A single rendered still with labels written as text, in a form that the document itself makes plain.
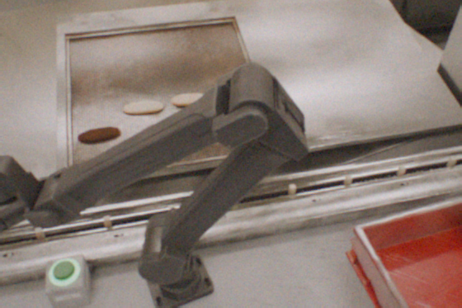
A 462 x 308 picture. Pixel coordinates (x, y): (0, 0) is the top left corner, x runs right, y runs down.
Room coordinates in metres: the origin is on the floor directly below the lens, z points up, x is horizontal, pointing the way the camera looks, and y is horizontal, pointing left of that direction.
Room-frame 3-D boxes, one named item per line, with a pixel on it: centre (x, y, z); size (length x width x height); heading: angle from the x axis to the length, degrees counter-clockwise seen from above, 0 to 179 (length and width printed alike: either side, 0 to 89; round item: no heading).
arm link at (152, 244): (0.47, 0.12, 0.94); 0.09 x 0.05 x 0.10; 89
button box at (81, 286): (0.46, 0.31, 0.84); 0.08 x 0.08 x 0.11; 14
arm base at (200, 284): (0.48, 0.10, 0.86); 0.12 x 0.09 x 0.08; 115
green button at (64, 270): (0.45, 0.31, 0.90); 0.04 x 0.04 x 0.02
